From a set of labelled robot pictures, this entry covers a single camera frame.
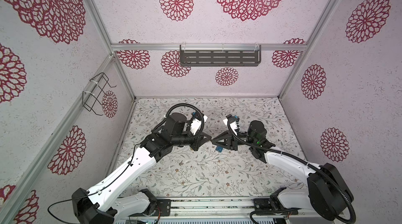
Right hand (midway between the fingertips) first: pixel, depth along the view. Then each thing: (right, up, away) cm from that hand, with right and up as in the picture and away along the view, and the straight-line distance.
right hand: (213, 141), depth 68 cm
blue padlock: (+5, -9, +24) cm, 26 cm away
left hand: (-2, +1, 0) cm, 2 cm away
